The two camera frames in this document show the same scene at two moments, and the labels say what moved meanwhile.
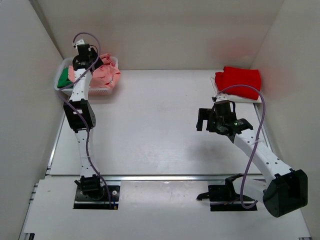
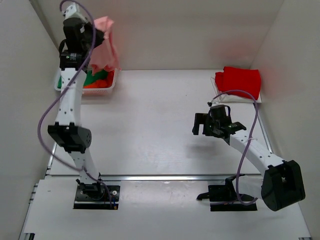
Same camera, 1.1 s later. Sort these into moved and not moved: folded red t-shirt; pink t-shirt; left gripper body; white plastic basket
Moved: left gripper body; pink t-shirt
Not moved: folded red t-shirt; white plastic basket
